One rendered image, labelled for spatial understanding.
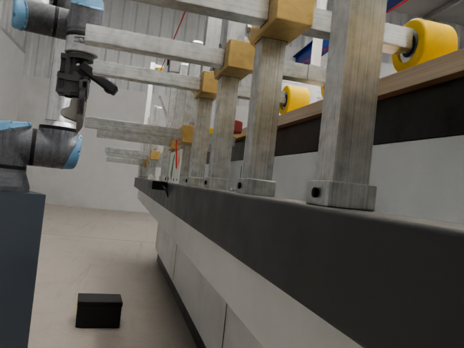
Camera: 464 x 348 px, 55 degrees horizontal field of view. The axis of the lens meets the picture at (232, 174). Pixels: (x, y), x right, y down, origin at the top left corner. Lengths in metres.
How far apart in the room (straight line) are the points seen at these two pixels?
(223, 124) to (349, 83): 0.50
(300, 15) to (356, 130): 0.24
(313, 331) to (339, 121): 0.20
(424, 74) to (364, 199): 0.30
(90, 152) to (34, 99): 1.45
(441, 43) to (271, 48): 0.24
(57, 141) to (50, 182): 7.40
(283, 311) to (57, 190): 8.83
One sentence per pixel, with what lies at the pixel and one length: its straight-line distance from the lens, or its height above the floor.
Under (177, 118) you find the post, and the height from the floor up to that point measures 0.93.
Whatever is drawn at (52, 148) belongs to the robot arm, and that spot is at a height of 0.78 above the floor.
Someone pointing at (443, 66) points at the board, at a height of 0.89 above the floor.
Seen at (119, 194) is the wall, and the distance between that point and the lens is 9.13.
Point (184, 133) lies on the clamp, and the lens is 1.29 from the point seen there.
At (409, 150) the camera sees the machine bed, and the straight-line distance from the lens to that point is 0.68.
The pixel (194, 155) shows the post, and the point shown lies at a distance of 1.11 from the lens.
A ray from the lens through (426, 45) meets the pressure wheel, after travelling 0.70.
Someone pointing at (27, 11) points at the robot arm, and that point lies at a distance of 1.46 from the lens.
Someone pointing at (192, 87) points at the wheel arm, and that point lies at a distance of 1.09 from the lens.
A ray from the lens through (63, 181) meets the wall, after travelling 9.24.
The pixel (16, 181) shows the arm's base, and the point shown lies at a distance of 1.89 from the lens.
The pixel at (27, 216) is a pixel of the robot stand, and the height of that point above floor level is 0.51.
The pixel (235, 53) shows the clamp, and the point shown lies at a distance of 0.83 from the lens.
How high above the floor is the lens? 0.71
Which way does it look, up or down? 2 degrees up
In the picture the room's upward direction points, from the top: 6 degrees clockwise
